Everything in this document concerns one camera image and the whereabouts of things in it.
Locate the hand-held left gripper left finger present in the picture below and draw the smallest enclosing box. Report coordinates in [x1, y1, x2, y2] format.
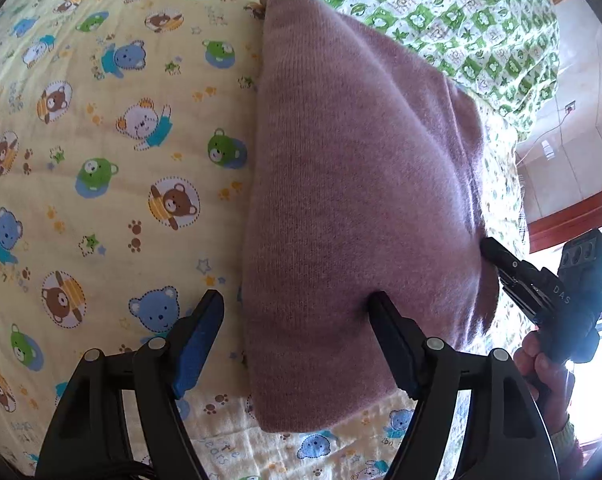
[33, 289, 226, 480]

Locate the yellow bear print bed sheet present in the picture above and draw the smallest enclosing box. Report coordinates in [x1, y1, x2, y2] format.
[0, 0, 532, 480]

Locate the green checkered quilt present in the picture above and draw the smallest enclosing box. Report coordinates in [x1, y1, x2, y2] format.
[236, 0, 562, 133]

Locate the white cable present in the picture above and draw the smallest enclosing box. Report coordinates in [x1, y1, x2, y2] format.
[516, 109, 573, 163]

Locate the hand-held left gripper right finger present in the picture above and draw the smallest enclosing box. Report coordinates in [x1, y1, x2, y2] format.
[367, 291, 564, 480]

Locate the red wooden frame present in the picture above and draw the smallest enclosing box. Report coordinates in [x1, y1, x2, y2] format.
[528, 195, 602, 256]

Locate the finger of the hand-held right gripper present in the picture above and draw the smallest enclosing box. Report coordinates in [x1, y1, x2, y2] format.
[480, 236, 557, 323]

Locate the purple knit sweater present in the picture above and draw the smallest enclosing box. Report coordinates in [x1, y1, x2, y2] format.
[238, 0, 502, 433]

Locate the person's right hand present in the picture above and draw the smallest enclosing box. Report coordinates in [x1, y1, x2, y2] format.
[512, 332, 577, 431]

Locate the person's right forearm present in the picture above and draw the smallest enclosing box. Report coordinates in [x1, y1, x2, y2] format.
[548, 410, 589, 480]

